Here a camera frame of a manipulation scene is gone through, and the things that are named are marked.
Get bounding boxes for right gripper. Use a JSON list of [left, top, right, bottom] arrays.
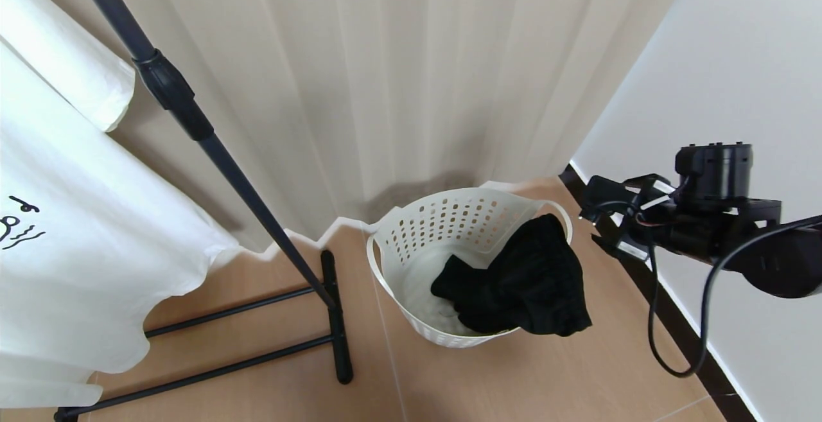
[[591, 213, 822, 299]]

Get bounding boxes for white t-shirt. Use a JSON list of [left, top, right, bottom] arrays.
[[0, 0, 241, 410]]

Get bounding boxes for white laundry basket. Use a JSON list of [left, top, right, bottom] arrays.
[[366, 188, 574, 349]]

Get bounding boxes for black clothes rack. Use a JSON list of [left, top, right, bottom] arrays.
[[55, 0, 354, 422]]

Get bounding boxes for black shorts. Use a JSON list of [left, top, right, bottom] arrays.
[[430, 213, 593, 337]]

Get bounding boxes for beige curtain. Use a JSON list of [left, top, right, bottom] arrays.
[[6, 0, 701, 259]]

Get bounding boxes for black cable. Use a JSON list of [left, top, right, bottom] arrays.
[[647, 215, 822, 378]]

